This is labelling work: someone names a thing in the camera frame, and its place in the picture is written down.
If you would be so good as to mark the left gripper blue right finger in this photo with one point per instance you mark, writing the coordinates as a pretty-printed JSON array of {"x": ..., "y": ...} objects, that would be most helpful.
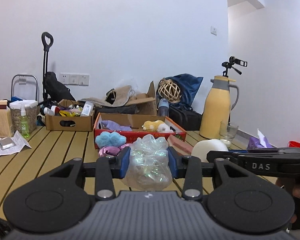
[{"x": 175, "y": 163}]

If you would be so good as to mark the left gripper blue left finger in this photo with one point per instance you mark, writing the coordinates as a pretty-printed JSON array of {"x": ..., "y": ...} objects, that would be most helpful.
[{"x": 122, "y": 163}]

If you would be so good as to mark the pink rectangular sponge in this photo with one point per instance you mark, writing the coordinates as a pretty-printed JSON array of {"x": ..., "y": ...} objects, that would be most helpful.
[{"x": 180, "y": 146}]

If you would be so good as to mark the pink satin scrunchie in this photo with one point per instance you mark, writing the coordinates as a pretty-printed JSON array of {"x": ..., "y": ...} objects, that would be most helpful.
[{"x": 109, "y": 150}]

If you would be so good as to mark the blue fluffy cloud toy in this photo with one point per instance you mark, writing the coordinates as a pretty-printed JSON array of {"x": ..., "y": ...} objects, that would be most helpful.
[{"x": 110, "y": 139}]

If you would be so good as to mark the yellow white plush toy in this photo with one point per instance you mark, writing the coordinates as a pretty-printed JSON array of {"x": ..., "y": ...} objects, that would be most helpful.
[{"x": 156, "y": 126}]

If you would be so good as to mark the purple knitted cloth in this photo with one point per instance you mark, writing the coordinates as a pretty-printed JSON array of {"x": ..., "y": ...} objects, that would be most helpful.
[{"x": 114, "y": 126}]

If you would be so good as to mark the operator right hand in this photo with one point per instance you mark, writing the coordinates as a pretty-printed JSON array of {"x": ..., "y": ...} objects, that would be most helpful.
[{"x": 292, "y": 186}]

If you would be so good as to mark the red cup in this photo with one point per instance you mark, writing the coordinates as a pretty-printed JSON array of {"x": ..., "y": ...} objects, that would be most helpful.
[{"x": 293, "y": 144}]

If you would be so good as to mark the purple tissue box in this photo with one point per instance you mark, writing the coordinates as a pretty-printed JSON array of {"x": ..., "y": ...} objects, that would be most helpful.
[{"x": 258, "y": 142}]

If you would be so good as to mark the red cardboard pumpkin box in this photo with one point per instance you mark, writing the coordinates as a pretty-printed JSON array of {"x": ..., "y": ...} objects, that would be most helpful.
[{"x": 135, "y": 122}]

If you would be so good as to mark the black suitcase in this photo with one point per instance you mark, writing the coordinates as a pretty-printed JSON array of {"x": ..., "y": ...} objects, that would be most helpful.
[{"x": 189, "y": 120}]

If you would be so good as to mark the blue water bottle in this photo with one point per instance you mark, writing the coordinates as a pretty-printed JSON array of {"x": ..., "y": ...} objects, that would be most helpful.
[{"x": 163, "y": 107}]

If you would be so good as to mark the clear drinking glass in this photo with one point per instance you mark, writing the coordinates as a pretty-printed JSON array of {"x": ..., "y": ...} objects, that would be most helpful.
[{"x": 227, "y": 132}]

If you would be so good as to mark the yellow thermos jug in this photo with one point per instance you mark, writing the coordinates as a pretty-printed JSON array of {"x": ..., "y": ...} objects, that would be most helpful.
[{"x": 217, "y": 106}]

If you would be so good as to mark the large open cardboard box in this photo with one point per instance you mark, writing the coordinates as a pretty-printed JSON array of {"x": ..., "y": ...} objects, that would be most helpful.
[{"x": 145, "y": 102}]

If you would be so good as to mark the woven rattan ball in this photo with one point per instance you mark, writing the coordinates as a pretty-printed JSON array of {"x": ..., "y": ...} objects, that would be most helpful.
[{"x": 169, "y": 90}]

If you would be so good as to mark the small brown cardboard box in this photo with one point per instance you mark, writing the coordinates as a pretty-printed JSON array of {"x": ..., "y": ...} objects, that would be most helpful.
[{"x": 70, "y": 115}]

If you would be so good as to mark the dark blue velvet cloth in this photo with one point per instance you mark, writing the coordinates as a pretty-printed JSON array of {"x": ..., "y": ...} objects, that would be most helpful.
[{"x": 189, "y": 86}]

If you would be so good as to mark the black trolley bag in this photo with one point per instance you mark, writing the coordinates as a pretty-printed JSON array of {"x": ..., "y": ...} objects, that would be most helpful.
[{"x": 55, "y": 89}]

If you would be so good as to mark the green spray bottle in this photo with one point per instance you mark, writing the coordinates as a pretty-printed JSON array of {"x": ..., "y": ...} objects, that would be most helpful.
[{"x": 24, "y": 124}]

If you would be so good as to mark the white paper sheet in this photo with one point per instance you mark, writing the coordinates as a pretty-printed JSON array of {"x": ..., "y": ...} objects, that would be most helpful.
[{"x": 20, "y": 144}]

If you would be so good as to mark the small metal tin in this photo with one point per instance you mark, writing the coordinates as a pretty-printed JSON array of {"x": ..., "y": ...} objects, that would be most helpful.
[{"x": 6, "y": 143}]

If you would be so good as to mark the wooden block clock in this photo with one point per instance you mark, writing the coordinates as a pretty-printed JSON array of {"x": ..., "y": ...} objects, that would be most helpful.
[{"x": 6, "y": 126}]

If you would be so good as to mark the white wall socket strip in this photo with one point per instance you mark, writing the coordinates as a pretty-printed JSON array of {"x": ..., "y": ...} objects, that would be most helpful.
[{"x": 74, "y": 79}]

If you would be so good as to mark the black camera tripod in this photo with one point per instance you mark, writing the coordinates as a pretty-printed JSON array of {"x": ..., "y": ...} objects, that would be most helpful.
[{"x": 227, "y": 68}]

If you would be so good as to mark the metal folding stool frame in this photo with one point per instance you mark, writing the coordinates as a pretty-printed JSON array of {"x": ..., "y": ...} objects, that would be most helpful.
[{"x": 24, "y": 87}]

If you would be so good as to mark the black video camera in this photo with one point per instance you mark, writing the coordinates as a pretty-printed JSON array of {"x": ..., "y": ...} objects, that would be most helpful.
[{"x": 232, "y": 61}]

